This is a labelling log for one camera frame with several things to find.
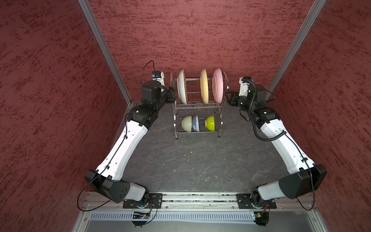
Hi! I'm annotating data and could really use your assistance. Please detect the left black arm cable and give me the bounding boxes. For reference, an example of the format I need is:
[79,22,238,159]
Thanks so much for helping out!
[76,60,157,212]

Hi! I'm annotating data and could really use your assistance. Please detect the left base circuit board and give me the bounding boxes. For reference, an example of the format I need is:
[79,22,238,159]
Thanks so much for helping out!
[131,212,152,227]

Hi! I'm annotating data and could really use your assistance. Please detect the base circuit board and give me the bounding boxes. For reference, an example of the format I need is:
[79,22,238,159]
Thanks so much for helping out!
[254,212,270,227]
[131,212,152,227]

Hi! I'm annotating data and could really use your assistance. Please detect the steel two-tier dish rack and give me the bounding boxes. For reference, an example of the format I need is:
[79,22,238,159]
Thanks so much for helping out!
[170,74,226,139]

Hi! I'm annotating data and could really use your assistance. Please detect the yellow bear plate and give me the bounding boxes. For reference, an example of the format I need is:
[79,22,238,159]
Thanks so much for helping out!
[200,69,209,104]

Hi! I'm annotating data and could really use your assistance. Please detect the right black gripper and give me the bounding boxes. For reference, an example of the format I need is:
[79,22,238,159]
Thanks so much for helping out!
[225,91,254,114]

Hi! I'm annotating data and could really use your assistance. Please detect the pink bear plate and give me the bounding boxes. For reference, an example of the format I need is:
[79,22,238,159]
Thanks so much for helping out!
[212,68,224,103]

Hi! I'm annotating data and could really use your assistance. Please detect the aluminium corner post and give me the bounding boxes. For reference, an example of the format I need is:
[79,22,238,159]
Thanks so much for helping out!
[266,0,327,99]
[78,0,132,107]

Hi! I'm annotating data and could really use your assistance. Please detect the aluminium front rail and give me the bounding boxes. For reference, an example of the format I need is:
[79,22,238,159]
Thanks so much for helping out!
[82,192,319,225]

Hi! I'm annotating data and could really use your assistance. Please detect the lime green bowl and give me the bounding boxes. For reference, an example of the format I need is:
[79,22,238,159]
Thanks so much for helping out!
[205,116,215,131]

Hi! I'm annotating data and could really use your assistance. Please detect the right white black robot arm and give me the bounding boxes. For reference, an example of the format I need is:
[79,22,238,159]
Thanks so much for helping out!
[226,82,327,208]

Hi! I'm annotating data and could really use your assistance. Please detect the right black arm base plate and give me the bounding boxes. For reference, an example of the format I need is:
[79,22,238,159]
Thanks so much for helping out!
[236,192,277,209]

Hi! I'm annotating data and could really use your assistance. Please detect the pale green bowl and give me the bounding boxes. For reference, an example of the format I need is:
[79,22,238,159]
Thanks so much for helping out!
[181,116,192,132]

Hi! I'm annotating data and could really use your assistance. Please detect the right base circuit board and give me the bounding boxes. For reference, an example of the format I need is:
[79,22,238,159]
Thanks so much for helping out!
[254,212,270,227]

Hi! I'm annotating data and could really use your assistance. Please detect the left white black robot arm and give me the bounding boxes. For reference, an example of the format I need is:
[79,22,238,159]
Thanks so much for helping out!
[85,80,176,205]

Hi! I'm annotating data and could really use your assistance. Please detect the blue floral white bowl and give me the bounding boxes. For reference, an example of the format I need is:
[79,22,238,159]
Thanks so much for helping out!
[192,115,200,132]

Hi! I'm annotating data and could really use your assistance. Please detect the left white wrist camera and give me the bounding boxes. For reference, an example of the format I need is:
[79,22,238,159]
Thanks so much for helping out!
[152,71,165,86]

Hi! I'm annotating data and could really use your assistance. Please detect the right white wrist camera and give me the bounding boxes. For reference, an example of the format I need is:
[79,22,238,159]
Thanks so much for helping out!
[239,76,253,96]

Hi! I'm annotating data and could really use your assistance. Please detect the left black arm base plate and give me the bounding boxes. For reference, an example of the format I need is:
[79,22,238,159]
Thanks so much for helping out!
[123,193,163,209]

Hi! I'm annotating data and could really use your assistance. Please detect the white patterned deep plate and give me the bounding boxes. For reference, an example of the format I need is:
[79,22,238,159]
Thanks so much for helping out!
[177,69,187,105]

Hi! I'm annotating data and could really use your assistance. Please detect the right black corrugated cable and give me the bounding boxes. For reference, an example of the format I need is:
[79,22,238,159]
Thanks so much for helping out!
[240,78,288,142]

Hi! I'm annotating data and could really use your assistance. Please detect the left aluminium corner post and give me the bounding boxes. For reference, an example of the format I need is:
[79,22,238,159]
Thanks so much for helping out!
[78,0,132,107]

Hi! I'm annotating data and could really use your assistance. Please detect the right aluminium corner post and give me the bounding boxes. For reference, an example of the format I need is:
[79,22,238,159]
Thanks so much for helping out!
[266,0,327,99]

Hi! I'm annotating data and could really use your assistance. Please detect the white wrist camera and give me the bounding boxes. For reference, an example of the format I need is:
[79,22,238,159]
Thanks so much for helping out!
[152,71,165,86]
[239,76,253,96]

